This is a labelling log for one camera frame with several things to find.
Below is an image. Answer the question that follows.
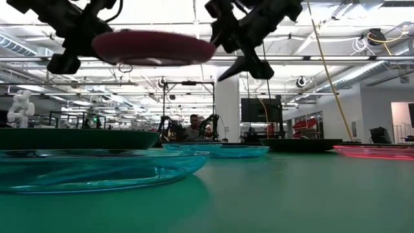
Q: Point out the green table mat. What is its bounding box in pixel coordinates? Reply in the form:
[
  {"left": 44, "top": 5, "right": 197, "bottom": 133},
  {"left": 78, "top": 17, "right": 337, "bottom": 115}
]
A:
[{"left": 0, "top": 142, "right": 414, "bottom": 233}]

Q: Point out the person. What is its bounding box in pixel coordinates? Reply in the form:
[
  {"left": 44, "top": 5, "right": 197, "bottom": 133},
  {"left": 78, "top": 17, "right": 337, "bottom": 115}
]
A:
[{"left": 184, "top": 113, "right": 208, "bottom": 142}]

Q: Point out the black metal gantry frame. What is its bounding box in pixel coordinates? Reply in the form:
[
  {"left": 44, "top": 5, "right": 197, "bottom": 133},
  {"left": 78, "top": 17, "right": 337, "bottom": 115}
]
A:
[{"left": 162, "top": 80, "right": 216, "bottom": 143}]

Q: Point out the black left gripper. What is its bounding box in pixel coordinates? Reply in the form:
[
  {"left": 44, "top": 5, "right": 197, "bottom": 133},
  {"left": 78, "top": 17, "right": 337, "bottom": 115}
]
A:
[{"left": 38, "top": 0, "right": 117, "bottom": 74}]

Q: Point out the yellow hanging cable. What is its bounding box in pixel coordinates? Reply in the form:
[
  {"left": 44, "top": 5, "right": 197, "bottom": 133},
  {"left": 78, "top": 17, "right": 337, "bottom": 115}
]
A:
[{"left": 305, "top": 0, "right": 354, "bottom": 142}]

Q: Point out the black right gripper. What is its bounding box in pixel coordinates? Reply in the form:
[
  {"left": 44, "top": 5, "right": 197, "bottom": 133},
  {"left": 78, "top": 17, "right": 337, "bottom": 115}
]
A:
[{"left": 205, "top": 0, "right": 285, "bottom": 82}]

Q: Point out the dark green plastic plate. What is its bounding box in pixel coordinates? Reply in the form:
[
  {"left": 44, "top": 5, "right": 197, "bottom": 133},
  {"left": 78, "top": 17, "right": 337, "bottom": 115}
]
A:
[
  {"left": 0, "top": 128, "right": 160, "bottom": 151},
  {"left": 259, "top": 138, "right": 343, "bottom": 153}
]

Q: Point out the black ceiling device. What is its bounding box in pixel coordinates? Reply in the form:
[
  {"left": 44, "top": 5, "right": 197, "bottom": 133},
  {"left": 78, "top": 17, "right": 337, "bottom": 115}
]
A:
[{"left": 367, "top": 28, "right": 387, "bottom": 47}]

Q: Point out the pink transparent plastic plate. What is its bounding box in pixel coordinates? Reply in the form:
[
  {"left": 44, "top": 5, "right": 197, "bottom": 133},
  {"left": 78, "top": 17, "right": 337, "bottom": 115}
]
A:
[
  {"left": 91, "top": 29, "right": 217, "bottom": 67},
  {"left": 333, "top": 145, "right": 414, "bottom": 161}
]

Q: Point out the black office chair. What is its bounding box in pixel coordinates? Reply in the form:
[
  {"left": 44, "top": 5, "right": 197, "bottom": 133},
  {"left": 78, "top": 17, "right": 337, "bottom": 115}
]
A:
[{"left": 369, "top": 126, "right": 393, "bottom": 144}]

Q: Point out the blue transparent plastic plate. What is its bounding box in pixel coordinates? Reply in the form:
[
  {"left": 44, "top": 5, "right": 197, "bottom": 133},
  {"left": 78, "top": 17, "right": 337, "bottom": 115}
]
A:
[
  {"left": 161, "top": 143, "right": 270, "bottom": 159},
  {"left": 0, "top": 148, "right": 210, "bottom": 194}
]

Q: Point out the red equipment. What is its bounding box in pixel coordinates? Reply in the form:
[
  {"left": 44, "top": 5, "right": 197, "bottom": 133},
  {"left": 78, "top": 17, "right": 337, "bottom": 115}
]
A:
[{"left": 292, "top": 118, "right": 320, "bottom": 139}]

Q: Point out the black monitor screen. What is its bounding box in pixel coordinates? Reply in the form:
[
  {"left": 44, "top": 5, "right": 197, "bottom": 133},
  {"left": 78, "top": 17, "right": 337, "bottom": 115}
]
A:
[{"left": 241, "top": 98, "right": 283, "bottom": 124}]

